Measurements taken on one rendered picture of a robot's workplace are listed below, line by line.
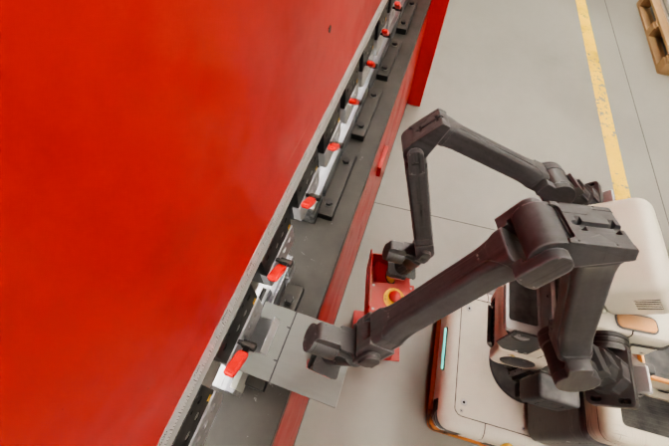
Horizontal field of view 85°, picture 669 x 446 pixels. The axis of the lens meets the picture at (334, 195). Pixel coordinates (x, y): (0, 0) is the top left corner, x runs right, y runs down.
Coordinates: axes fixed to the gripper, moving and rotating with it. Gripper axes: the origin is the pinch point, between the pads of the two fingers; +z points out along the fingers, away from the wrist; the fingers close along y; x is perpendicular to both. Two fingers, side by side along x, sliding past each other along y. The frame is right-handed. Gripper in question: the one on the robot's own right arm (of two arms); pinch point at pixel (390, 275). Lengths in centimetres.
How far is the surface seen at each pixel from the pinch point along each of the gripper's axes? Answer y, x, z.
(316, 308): 27.7, 19.0, -7.3
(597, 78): -195, -229, 23
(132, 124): 64, 30, -89
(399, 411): -35, 38, 65
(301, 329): 33.4, 28.5, -18.7
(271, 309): 42, 24, -16
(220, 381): 50, 43, -11
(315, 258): 30.2, 2.8, -6.3
